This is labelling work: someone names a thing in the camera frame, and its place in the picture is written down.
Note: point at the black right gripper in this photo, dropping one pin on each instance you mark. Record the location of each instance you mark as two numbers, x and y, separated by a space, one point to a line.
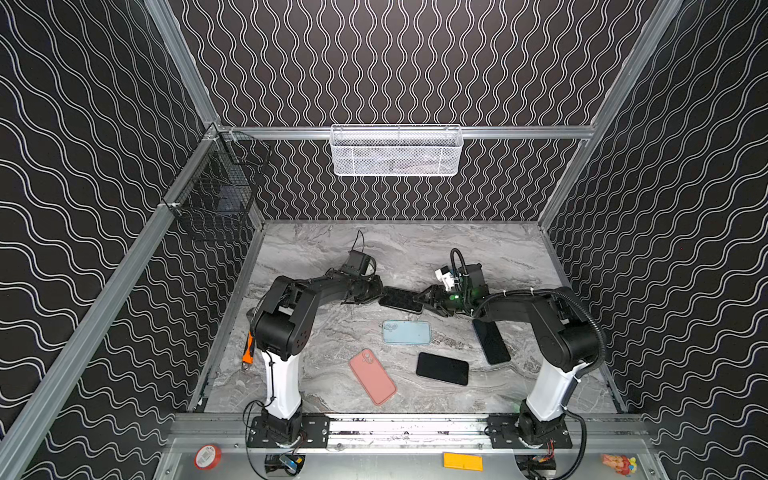
438 297

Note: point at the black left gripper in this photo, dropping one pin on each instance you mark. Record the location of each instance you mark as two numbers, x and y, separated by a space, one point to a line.
369 288

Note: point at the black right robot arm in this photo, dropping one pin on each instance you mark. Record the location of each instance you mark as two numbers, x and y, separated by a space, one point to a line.
569 339

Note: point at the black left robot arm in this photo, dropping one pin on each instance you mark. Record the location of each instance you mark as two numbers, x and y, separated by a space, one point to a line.
281 327

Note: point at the black smartphone near right arm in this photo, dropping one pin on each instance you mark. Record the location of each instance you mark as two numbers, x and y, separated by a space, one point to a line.
491 341

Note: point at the light blue phone case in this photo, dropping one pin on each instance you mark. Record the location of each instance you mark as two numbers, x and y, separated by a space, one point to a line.
398 332

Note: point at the black smartphone lying flat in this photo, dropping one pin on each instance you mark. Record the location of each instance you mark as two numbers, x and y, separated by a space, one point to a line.
442 369

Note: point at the yellow block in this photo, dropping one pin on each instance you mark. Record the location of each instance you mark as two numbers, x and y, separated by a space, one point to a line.
463 462

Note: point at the red tape roll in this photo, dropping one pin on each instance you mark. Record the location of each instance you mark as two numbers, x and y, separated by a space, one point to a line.
207 457

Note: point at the small colourful toy figure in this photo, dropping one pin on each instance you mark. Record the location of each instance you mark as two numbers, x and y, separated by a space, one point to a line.
621 464

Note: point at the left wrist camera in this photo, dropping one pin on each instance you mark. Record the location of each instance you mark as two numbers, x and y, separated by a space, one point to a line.
359 264

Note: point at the white wire mesh basket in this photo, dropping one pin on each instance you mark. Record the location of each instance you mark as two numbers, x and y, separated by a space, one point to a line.
425 155

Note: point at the black wire mesh basket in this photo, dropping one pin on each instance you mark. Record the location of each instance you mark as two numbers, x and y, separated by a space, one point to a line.
216 198

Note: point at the horizontal aluminium back rail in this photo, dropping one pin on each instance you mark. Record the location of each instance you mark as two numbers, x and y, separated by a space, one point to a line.
380 130

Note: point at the aluminium corner frame post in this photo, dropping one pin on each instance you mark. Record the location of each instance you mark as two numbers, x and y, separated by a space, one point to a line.
179 52

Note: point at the right aluminium corner post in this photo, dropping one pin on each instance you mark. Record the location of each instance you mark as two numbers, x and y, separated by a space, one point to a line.
645 45

